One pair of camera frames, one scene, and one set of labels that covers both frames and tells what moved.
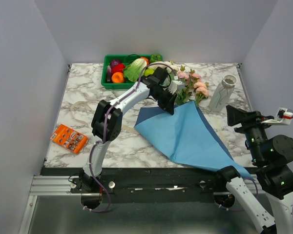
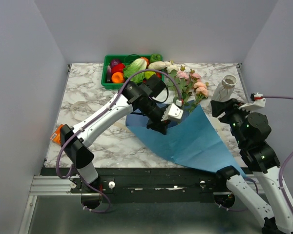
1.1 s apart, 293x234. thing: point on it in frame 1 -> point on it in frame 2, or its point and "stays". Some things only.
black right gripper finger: x=236 y=116 -> x=219 y=108
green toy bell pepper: x=155 y=57 stays
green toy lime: x=148 y=71 stays
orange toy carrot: x=147 y=60 stays
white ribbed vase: x=222 y=93 stays
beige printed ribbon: x=125 y=126 -> x=97 y=118
